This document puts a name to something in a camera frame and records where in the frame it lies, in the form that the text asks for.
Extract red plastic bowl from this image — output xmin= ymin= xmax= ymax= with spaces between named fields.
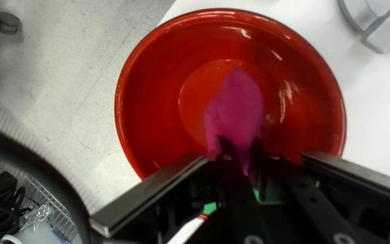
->
xmin=114 ymin=8 xmax=347 ymax=179

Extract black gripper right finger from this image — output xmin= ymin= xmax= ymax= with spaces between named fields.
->
xmin=251 ymin=141 xmax=386 ymax=244

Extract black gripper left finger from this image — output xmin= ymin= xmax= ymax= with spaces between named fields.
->
xmin=187 ymin=137 xmax=274 ymax=244

